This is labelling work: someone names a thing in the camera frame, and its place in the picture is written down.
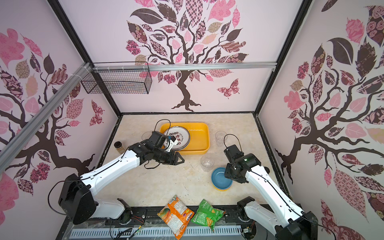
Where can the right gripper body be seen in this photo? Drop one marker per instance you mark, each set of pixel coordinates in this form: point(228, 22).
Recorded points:
point(230, 172)

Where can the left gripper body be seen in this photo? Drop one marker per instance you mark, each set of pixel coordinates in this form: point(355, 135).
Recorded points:
point(163, 156)

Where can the yellow bowl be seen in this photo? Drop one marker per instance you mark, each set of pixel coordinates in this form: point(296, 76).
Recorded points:
point(222, 186)

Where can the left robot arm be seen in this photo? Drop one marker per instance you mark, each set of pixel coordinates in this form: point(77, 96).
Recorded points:
point(78, 196)

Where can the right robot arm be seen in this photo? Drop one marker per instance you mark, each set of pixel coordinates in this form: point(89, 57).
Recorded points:
point(285, 220)

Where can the clear cup left of bin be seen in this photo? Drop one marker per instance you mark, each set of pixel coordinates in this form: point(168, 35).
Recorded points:
point(146, 135)

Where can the clear cup of bin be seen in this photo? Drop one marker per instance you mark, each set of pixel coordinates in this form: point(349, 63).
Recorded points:
point(220, 136)
point(146, 135)

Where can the yellow plastic bin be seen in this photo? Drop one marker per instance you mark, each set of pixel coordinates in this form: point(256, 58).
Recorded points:
point(200, 137)

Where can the clear cup right of bin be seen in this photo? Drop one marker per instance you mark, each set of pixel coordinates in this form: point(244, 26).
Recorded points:
point(220, 136)

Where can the clear cup near bowls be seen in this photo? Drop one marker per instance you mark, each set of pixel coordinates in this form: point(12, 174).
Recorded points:
point(207, 162)

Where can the black-capped bottle left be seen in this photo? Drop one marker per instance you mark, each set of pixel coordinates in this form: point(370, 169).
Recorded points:
point(119, 147)

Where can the green snack bag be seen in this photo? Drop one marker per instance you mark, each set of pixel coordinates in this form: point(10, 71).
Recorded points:
point(207, 215)

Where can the orange snack bag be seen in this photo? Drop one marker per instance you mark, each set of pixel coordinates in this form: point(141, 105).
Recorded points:
point(176, 215)

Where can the white vent grille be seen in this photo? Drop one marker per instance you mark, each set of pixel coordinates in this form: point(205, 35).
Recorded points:
point(156, 233)

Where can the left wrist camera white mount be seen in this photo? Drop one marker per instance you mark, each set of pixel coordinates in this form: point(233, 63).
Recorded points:
point(172, 141)

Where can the black wire basket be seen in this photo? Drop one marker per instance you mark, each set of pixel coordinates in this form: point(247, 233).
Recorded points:
point(118, 78)

